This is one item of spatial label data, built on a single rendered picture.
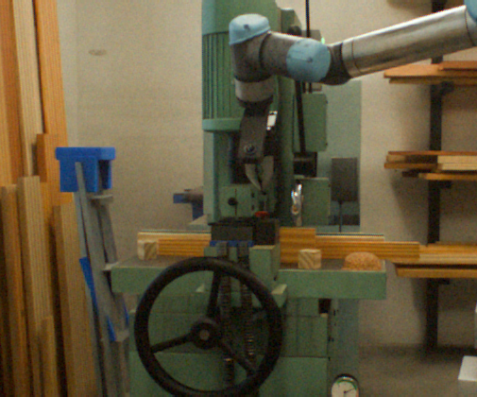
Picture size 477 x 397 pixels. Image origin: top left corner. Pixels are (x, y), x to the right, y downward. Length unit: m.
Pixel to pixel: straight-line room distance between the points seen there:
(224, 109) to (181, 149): 2.51
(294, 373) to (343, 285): 0.22
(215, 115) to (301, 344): 0.54
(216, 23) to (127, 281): 0.60
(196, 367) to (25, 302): 1.48
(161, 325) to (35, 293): 1.43
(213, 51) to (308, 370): 0.73
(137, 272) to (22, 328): 1.42
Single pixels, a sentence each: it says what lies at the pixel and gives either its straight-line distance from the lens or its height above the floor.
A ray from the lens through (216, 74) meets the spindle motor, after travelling 1.56.
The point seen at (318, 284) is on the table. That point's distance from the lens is 1.46.
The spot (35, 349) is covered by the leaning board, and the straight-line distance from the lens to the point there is 2.95.
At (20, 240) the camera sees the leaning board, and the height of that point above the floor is 0.79.
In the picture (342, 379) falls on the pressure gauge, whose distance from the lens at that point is 1.45.
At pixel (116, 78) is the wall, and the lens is 4.17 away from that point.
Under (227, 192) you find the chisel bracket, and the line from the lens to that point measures 1.58.
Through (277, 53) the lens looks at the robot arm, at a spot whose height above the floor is 1.33.
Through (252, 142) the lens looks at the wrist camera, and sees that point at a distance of 1.31.
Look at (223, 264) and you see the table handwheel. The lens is 1.29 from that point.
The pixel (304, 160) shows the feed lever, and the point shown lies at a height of 1.13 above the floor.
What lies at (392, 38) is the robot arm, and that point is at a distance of 1.28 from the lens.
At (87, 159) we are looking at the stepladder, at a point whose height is 1.12.
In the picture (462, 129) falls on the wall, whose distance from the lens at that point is 4.03.
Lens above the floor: 1.16
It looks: 4 degrees down
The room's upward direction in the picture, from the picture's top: straight up
